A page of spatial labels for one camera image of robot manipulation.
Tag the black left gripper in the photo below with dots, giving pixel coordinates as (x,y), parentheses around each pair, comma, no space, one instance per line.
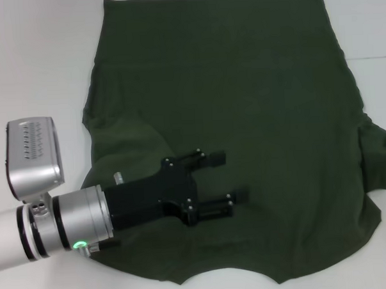
(144,201)

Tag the dark green shirt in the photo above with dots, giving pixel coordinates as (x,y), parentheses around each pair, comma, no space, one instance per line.
(258,100)

